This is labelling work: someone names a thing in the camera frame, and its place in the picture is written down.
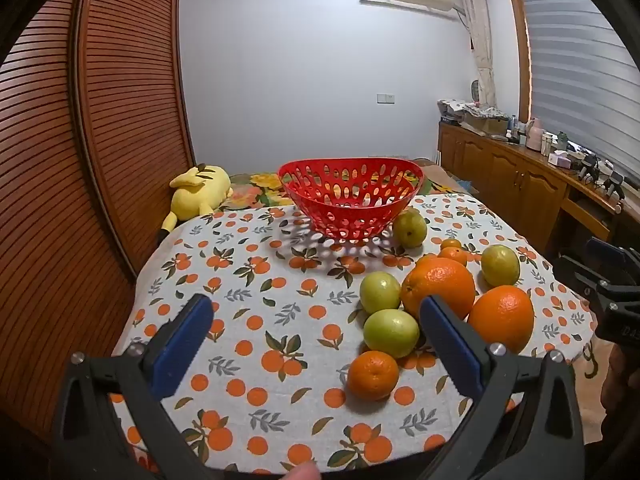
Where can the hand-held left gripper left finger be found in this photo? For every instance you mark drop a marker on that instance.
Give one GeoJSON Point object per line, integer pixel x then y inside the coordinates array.
{"type": "Point", "coordinates": [185, 345]}

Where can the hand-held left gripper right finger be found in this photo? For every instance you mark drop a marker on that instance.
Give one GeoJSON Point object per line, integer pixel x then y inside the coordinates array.
{"type": "Point", "coordinates": [450, 347]}

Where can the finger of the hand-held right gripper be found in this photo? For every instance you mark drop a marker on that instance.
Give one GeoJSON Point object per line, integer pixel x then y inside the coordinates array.
{"type": "Point", "coordinates": [597, 247]}
{"type": "Point", "coordinates": [595, 285]}

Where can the large orange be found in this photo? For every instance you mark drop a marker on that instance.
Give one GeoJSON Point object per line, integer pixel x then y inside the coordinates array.
{"type": "Point", "coordinates": [501, 317]}
{"type": "Point", "coordinates": [437, 285]}

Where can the green apple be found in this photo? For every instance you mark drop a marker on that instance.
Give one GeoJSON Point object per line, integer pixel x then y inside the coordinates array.
{"type": "Point", "coordinates": [410, 227]}
{"type": "Point", "coordinates": [380, 292]}
{"type": "Point", "coordinates": [391, 332]}
{"type": "Point", "coordinates": [500, 265]}

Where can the small mandarin orange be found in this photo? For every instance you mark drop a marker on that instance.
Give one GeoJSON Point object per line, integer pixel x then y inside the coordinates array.
{"type": "Point", "coordinates": [372, 375]}
{"type": "Point", "coordinates": [451, 243]}
{"type": "Point", "coordinates": [454, 256]}

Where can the red perforated plastic basket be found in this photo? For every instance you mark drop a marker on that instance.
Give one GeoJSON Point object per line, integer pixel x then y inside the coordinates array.
{"type": "Point", "coordinates": [310, 201]}

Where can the person's left hand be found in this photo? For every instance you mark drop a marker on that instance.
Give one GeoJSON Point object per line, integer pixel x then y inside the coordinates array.
{"type": "Point", "coordinates": [303, 472]}

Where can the pink tissue box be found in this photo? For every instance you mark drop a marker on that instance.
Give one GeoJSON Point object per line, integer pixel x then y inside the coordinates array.
{"type": "Point", "coordinates": [560, 159]}

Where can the orange print tablecloth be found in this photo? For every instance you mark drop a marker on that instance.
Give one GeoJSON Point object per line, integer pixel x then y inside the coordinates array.
{"type": "Point", "coordinates": [280, 310]}

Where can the white cup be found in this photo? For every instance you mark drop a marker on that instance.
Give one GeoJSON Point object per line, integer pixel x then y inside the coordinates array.
{"type": "Point", "coordinates": [546, 143]}

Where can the wooden sideboard cabinet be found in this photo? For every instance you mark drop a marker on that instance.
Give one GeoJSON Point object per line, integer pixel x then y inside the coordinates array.
{"type": "Point", "coordinates": [505, 175]}

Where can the pink thermos jug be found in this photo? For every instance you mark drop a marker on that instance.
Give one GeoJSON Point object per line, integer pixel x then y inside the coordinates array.
{"type": "Point", "coordinates": [534, 136]}

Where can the yellow plush toy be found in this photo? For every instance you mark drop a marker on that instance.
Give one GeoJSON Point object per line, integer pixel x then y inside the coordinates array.
{"type": "Point", "coordinates": [197, 195]}

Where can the cardboard box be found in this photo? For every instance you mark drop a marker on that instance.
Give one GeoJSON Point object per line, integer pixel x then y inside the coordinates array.
{"type": "Point", "coordinates": [482, 124]}

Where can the striped window blind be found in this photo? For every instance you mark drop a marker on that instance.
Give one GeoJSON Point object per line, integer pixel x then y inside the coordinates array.
{"type": "Point", "coordinates": [575, 60]}

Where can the floral cloth pile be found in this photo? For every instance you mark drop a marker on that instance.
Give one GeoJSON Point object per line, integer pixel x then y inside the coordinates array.
{"type": "Point", "coordinates": [460, 107]}

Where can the small round desk fan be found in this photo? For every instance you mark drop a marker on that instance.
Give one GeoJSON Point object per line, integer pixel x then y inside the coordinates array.
{"type": "Point", "coordinates": [475, 91]}

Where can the wooden louvered wardrobe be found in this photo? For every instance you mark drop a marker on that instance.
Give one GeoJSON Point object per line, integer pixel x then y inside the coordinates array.
{"type": "Point", "coordinates": [75, 160]}

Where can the pale patterned curtain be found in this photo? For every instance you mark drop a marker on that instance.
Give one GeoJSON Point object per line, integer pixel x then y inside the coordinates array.
{"type": "Point", "coordinates": [480, 35]}

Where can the wooden window frame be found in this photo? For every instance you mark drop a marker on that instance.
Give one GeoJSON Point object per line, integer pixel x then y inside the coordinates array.
{"type": "Point", "coordinates": [522, 60]}

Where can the white wall switch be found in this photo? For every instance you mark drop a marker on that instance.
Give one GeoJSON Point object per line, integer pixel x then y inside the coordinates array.
{"type": "Point", "coordinates": [385, 97]}

